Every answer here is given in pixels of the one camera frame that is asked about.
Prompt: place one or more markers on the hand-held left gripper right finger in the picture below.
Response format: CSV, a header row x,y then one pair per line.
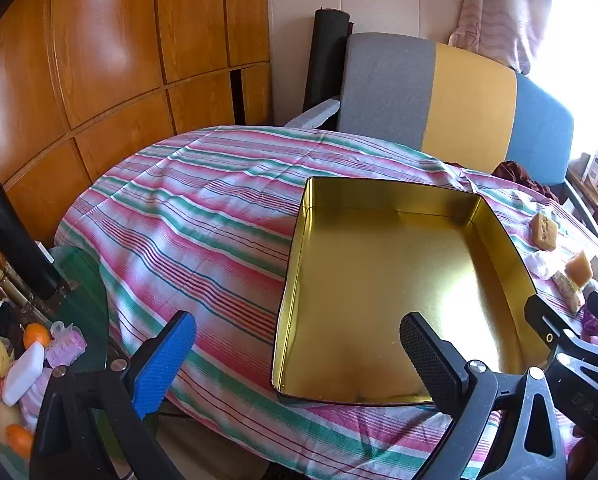
x,y
431,360

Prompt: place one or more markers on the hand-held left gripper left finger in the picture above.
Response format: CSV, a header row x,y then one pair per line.
x,y
161,365

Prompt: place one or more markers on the clear cracker packet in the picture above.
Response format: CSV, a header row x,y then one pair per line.
x,y
569,292

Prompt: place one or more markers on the yellow sponge cake piece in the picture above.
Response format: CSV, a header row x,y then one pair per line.
x,y
579,267
545,232

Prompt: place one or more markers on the white bun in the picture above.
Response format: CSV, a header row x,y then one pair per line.
x,y
539,262

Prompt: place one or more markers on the gold metal tin box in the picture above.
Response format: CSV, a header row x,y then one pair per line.
x,y
379,270

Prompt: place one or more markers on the pink hair rollers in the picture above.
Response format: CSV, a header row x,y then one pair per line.
x,y
66,347

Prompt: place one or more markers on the orange fruit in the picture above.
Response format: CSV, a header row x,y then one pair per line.
x,y
35,336
19,440

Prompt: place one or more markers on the white plastic case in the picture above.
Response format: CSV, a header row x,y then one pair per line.
x,y
24,372

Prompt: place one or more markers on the pink green striped cloth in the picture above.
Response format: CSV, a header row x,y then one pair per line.
x,y
179,220

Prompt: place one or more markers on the dark red cloth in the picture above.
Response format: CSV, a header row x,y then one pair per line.
x,y
514,170

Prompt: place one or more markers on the gold perfume bottle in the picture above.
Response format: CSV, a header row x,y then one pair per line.
x,y
6,285

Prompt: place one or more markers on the black cylinder bottle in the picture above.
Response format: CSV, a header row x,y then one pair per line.
x,y
14,240

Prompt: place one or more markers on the grey yellow blue chair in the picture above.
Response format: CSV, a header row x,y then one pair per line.
x,y
469,95

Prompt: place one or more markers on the pink patterned curtain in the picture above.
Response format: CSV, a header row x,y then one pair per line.
x,y
499,10

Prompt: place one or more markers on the black rolled mat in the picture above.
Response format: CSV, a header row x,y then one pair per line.
x,y
324,55

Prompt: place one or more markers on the wooden wardrobe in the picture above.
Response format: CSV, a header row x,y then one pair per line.
x,y
104,35

